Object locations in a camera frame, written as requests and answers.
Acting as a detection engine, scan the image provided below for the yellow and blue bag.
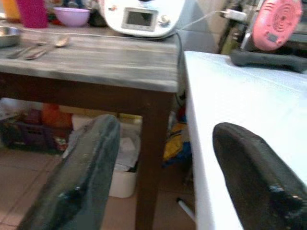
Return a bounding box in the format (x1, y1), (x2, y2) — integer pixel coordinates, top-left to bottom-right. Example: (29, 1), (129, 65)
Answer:
(162, 122), (192, 168)

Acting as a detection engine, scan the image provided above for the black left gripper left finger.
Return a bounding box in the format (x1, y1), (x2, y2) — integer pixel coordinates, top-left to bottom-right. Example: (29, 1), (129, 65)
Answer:
(18, 114), (121, 230)

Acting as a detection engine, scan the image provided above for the white power cable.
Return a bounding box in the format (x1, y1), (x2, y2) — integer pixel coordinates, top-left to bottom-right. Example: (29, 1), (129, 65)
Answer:
(178, 10), (227, 31)

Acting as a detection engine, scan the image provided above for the steel fork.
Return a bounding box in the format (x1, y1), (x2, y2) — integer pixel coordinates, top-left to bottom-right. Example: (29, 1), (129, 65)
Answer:
(6, 40), (47, 59)

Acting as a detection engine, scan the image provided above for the orange plastic bottle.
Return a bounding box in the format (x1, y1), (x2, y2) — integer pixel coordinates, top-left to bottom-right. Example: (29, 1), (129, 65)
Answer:
(42, 103), (73, 131)

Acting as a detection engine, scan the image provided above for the white plastic bin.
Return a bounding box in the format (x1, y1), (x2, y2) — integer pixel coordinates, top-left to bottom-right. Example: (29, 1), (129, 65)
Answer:
(109, 134), (142, 199)

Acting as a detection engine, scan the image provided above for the wooden table with grey top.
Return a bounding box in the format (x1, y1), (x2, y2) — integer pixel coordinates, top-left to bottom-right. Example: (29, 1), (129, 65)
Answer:
(0, 19), (180, 230)

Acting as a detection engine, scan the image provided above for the lilac plastic bowl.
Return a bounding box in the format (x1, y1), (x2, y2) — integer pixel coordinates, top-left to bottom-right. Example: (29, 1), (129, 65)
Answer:
(53, 7), (91, 27)

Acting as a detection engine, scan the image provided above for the steel spoon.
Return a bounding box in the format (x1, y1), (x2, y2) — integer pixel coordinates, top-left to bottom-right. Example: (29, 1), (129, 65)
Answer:
(24, 35), (70, 60)

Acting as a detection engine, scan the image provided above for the white power plug adapter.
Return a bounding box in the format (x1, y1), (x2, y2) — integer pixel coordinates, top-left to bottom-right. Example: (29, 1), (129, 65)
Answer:
(220, 9), (248, 22)

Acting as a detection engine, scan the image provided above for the white kitchen machine with display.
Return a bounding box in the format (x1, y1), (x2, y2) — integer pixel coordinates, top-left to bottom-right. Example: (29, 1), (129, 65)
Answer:
(103, 0), (186, 39)

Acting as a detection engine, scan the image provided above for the steel plate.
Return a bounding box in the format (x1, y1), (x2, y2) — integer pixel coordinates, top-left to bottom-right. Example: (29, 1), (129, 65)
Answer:
(0, 26), (22, 48)

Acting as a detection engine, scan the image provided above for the purple plastic crate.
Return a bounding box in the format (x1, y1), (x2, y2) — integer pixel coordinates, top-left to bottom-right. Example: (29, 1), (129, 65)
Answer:
(1, 119), (70, 151)

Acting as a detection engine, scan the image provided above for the magenta plastic cup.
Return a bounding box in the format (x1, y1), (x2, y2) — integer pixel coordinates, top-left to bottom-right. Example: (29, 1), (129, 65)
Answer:
(16, 0), (49, 29)

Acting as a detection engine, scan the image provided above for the orange plastic cup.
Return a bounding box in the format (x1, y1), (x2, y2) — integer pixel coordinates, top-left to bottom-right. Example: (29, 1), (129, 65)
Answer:
(3, 0), (22, 20)

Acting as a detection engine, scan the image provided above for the white appliance cabinet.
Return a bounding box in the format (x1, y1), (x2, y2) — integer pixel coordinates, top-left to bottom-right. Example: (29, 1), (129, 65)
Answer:
(183, 50), (307, 230)

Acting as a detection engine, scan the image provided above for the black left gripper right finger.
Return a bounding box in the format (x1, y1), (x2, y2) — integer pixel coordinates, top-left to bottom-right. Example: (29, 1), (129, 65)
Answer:
(212, 122), (307, 230)

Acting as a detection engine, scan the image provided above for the black power cable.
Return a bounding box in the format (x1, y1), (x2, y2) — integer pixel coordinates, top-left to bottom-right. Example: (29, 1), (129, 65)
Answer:
(175, 31), (184, 96)

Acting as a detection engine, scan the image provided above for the pink round appliance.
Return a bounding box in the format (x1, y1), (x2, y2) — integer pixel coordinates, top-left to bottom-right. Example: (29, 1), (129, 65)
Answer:
(253, 0), (303, 51)

